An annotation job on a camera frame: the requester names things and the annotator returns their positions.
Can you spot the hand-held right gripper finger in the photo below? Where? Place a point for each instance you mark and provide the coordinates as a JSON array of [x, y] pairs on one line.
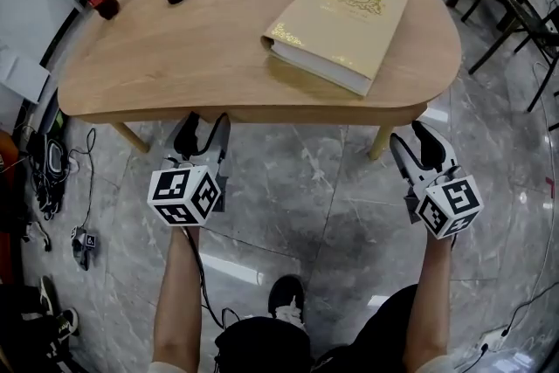
[[406, 163], [434, 150]]

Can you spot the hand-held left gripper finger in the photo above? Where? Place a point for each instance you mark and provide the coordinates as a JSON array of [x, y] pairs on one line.
[[188, 137], [220, 144]]

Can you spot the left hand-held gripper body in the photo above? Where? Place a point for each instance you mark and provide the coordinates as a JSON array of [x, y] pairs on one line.
[[183, 192]]

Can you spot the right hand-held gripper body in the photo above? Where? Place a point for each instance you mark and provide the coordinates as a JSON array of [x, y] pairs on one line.
[[450, 205]]

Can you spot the person's left forearm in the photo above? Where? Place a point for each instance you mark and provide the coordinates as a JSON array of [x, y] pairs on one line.
[[179, 301]]

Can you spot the person's right forearm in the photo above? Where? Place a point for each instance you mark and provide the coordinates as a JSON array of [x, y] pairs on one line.
[[430, 301]]

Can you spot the wooden coffee table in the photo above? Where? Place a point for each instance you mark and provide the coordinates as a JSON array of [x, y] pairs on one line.
[[196, 57]]

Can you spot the spare hand-held gripper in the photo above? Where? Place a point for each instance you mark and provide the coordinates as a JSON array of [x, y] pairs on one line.
[[83, 246]]

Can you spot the white power strip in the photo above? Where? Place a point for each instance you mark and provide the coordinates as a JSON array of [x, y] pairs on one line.
[[493, 340]]

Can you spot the person's left black shoe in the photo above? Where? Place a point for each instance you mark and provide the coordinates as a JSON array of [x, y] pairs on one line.
[[286, 297]]

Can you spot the thick beige book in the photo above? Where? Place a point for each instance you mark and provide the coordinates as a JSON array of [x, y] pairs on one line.
[[336, 22]]

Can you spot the dark wicker chair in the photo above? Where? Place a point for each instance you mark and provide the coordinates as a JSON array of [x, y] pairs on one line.
[[524, 17]]

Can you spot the person's black shorts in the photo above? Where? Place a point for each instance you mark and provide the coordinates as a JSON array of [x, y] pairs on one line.
[[262, 345]]

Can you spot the white display stand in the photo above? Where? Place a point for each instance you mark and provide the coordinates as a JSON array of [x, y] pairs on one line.
[[22, 76]]

